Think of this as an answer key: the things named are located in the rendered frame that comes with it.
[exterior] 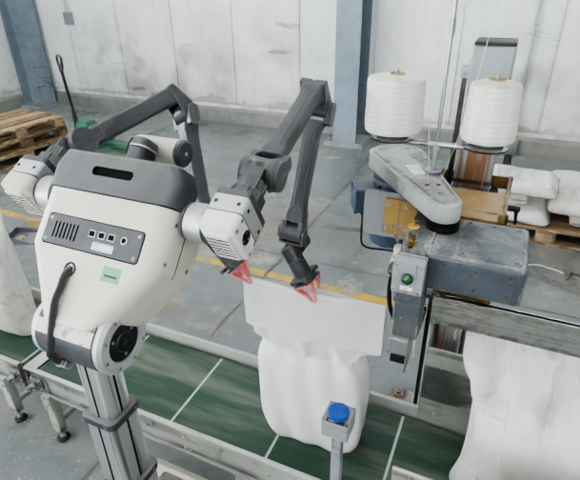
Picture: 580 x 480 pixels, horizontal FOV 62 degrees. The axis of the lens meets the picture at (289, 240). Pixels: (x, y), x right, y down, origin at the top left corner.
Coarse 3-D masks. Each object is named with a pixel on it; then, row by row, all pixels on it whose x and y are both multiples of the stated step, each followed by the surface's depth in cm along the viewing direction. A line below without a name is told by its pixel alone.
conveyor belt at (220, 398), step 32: (160, 352) 229; (192, 352) 228; (128, 384) 211; (160, 384) 211; (192, 384) 211; (224, 384) 211; (256, 384) 210; (160, 416) 196; (192, 416) 195; (224, 416) 195; (256, 416) 195; (384, 416) 194; (256, 448) 182; (288, 448) 182; (320, 448) 182; (384, 448) 181; (416, 448) 181; (448, 448) 181
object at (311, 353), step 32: (256, 288) 166; (288, 288) 159; (256, 320) 173; (288, 320) 166; (320, 320) 160; (352, 320) 156; (384, 320) 152; (288, 352) 166; (320, 352) 163; (352, 352) 161; (288, 384) 170; (320, 384) 164; (352, 384) 160; (288, 416) 178; (320, 416) 171; (352, 448) 175
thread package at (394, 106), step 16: (368, 80) 136; (384, 80) 130; (400, 80) 129; (416, 80) 130; (368, 96) 137; (384, 96) 131; (400, 96) 130; (416, 96) 131; (368, 112) 138; (384, 112) 133; (400, 112) 132; (416, 112) 134; (368, 128) 139; (384, 128) 135; (400, 128) 134; (416, 128) 136
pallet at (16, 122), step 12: (0, 120) 593; (12, 120) 589; (24, 120) 588; (36, 120) 588; (48, 120) 591; (60, 120) 606; (0, 132) 544; (12, 132) 561; (24, 132) 568; (36, 132) 584; (0, 144) 546
